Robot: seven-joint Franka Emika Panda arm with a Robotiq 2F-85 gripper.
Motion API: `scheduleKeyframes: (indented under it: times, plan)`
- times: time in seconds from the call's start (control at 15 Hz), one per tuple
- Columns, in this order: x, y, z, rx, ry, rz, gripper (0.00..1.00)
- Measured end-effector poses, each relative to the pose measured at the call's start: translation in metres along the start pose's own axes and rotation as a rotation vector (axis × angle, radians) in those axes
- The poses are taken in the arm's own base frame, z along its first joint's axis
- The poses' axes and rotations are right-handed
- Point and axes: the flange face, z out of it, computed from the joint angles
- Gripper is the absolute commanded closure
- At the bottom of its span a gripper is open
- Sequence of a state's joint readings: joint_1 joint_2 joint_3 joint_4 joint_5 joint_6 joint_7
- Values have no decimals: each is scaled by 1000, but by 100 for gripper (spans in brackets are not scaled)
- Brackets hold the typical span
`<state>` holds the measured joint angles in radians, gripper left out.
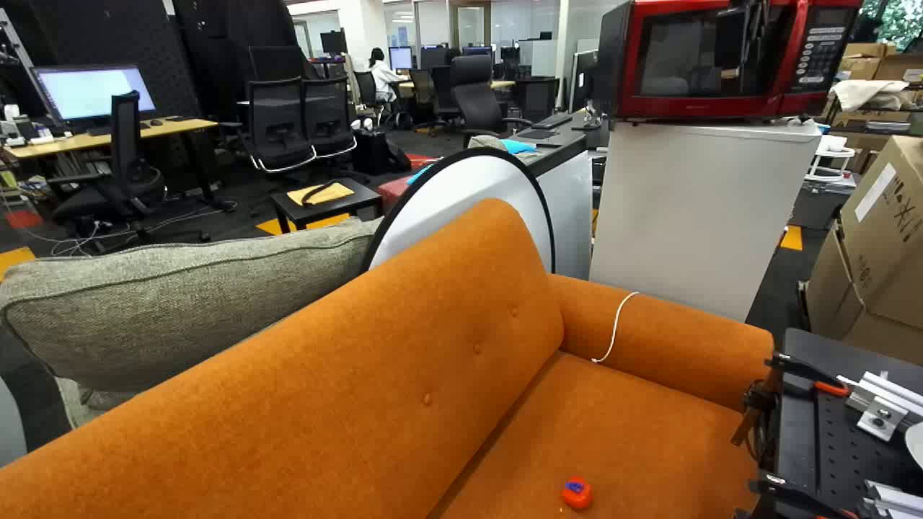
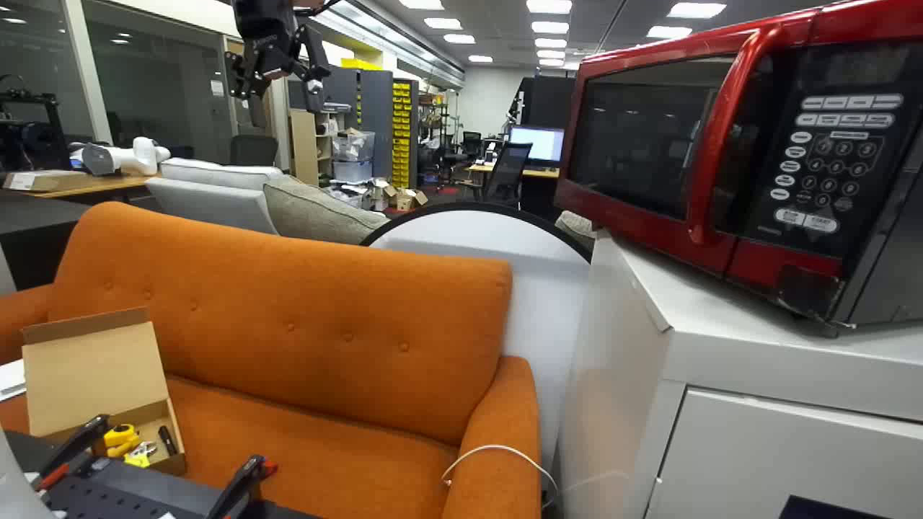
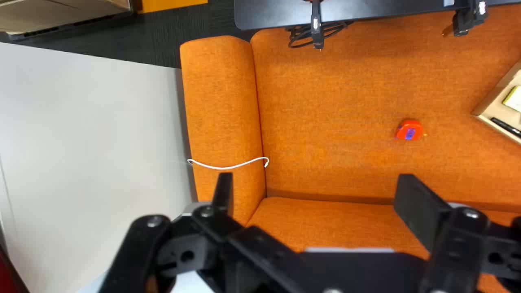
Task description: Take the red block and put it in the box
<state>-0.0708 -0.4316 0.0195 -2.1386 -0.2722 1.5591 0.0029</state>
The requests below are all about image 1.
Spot small red block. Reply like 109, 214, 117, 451
559, 476, 598, 513

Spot large cardboard box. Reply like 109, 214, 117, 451
805, 136, 923, 369

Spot small cardboard box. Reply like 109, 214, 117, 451
838, 39, 923, 84

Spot white counter black top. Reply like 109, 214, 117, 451
468, 113, 611, 281

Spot blue flat item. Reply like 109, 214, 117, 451
497, 136, 539, 159

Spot small black side table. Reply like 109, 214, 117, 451
272, 176, 385, 232

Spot orange fabric sofa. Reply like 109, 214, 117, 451
0, 195, 776, 519

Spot yellow notepad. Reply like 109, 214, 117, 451
287, 179, 359, 209

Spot black padded office chair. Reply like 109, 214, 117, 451
450, 52, 512, 136

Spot low black office chair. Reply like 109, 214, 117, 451
518, 74, 564, 123

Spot black mesh office chair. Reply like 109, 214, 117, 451
301, 78, 362, 160
244, 78, 321, 179

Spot seated person white shirt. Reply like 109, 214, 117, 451
368, 43, 401, 107

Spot small computer monitor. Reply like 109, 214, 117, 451
386, 43, 419, 74

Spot white cabinet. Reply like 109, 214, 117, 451
590, 118, 825, 323

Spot grey fabric cushion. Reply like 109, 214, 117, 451
0, 221, 385, 398

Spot red microwave oven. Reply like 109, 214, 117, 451
595, 0, 862, 123

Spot black tall-back office chair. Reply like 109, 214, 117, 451
52, 88, 167, 226

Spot wooden office desk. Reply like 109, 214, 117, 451
3, 115, 222, 160

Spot black mounting table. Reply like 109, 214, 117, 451
760, 325, 923, 519

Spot large computer monitor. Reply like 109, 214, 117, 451
33, 64, 158, 127

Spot crumpled white paper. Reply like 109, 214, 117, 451
829, 78, 911, 113

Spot green patterned fabric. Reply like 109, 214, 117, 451
859, 0, 923, 52

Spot thin white cable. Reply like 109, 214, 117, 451
590, 288, 642, 369

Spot orange-handled black clamp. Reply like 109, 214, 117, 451
768, 350, 854, 399

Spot silver metal bracket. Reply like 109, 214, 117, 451
835, 369, 923, 443

